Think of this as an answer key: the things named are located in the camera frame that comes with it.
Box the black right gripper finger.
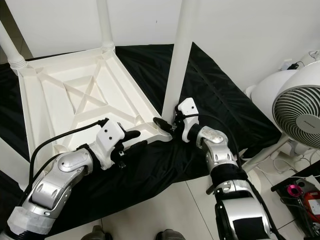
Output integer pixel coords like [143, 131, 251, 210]
[152, 117, 175, 135]

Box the white plastic table top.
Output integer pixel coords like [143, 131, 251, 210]
[16, 45, 173, 171]

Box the white plastic table leg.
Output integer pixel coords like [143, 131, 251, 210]
[0, 20, 28, 71]
[161, 0, 201, 123]
[97, 0, 116, 52]

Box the black quilted cloth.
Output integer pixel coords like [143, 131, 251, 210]
[0, 41, 283, 236]

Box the dark metal bar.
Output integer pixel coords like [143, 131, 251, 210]
[205, 184, 218, 196]

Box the grey robot left leg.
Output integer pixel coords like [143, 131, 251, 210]
[85, 226, 111, 240]

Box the white round fan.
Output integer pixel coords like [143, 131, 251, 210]
[244, 50, 320, 171]

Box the black rack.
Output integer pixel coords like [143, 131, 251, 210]
[270, 172, 320, 236]

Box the magenta hair dryer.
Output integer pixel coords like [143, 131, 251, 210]
[285, 184, 305, 199]

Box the red box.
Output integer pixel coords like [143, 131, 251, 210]
[302, 192, 320, 223]

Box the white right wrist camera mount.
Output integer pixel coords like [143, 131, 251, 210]
[175, 97, 201, 142]

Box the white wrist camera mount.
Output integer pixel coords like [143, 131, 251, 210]
[94, 119, 126, 170]
[175, 97, 201, 142]

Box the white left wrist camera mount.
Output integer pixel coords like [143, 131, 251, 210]
[94, 119, 126, 170]

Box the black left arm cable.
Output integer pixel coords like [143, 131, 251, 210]
[27, 118, 110, 181]

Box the white wall socket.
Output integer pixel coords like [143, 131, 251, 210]
[281, 59, 306, 72]

